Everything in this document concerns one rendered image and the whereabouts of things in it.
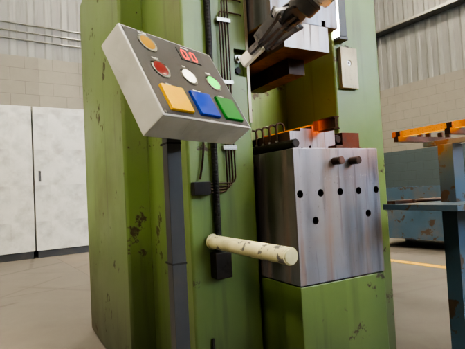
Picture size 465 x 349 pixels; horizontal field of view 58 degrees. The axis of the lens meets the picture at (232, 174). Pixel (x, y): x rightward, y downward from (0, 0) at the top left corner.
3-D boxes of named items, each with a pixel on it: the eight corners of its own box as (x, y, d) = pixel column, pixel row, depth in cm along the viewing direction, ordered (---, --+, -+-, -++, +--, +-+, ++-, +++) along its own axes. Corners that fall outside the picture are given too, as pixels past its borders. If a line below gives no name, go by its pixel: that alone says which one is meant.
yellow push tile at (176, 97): (195, 111, 99) (182, 87, 102) (173, 108, 93) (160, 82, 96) (191, 116, 100) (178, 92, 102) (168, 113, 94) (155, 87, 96)
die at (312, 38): (329, 52, 153) (327, 27, 154) (284, 46, 144) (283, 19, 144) (266, 82, 190) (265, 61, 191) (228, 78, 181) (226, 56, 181)
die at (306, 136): (335, 149, 152) (333, 126, 152) (290, 149, 142) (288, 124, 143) (270, 160, 189) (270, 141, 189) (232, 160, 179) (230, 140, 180)
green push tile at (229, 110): (244, 120, 115) (232, 99, 118) (227, 117, 109) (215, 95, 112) (239, 124, 116) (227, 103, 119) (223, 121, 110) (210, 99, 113)
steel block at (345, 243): (385, 271, 152) (376, 148, 154) (300, 287, 134) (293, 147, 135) (292, 253, 201) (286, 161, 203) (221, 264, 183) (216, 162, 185)
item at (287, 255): (300, 266, 104) (299, 244, 104) (283, 269, 101) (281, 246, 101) (220, 248, 142) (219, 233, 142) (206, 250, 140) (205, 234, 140)
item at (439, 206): (529, 203, 150) (529, 197, 150) (457, 211, 131) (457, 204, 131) (451, 203, 176) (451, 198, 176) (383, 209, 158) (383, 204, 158)
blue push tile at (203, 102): (221, 116, 107) (209, 93, 110) (202, 112, 101) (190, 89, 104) (217, 120, 108) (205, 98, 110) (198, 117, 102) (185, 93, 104)
